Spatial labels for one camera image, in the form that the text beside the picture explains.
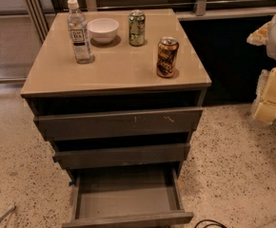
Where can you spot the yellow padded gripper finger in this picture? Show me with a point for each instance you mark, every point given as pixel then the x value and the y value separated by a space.
pixel 263 109
pixel 258 37

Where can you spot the orange soda can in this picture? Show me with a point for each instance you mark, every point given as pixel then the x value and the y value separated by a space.
pixel 166 57

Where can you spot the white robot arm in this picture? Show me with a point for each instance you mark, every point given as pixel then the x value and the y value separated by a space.
pixel 271 43

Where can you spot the grey middle drawer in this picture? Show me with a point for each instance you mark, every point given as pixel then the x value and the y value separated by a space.
pixel 122 156

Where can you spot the green soda can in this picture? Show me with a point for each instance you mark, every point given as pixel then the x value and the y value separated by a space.
pixel 136 27

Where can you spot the grey top drawer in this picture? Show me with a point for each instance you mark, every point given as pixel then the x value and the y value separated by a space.
pixel 118 124

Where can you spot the grey drawer cabinet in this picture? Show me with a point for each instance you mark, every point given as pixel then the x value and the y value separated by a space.
pixel 121 78

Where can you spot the open grey bottom drawer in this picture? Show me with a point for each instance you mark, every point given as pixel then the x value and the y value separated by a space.
pixel 138 196

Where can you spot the white ceramic bowl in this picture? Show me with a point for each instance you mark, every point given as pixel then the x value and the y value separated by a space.
pixel 103 30

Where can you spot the clear plastic water bottle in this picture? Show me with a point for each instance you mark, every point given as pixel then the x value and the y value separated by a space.
pixel 78 33

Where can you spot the grey metal rod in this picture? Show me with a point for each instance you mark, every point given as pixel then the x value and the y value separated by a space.
pixel 10 210

